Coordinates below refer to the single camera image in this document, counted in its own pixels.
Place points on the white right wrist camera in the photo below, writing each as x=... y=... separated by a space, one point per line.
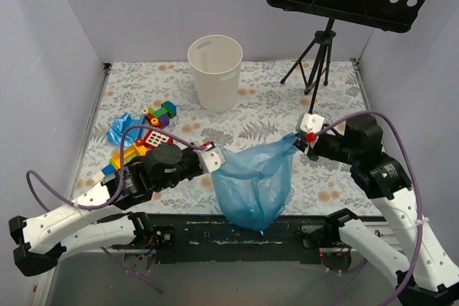
x=308 y=126

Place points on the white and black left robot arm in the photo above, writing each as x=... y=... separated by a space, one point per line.
x=100 y=217

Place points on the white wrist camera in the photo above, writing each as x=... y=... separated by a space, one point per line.
x=211 y=158
x=308 y=126

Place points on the blue bag piece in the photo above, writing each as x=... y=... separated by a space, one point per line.
x=119 y=126

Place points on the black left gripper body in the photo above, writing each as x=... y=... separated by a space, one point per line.
x=193 y=163

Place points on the blue plastic trash bag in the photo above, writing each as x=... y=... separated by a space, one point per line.
x=254 y=185

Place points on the red toy phone block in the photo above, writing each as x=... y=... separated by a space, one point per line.
x=154 y=139

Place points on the aluminium rail frame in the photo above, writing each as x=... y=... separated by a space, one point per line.
x=422 y=272

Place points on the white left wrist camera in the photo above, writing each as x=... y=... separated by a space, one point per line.
x=211 y=158

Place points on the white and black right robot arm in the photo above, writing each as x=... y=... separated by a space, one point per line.
x=421 y=272

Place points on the black scratched base plate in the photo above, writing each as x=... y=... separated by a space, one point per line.
x=205 y=238

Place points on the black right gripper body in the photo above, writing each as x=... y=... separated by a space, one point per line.
x=315 y=149

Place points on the colourful toy block pile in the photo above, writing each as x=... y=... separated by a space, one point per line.
x=138 y=141

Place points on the white cylindrical trash bin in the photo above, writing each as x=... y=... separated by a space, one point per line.
x=215 y=61

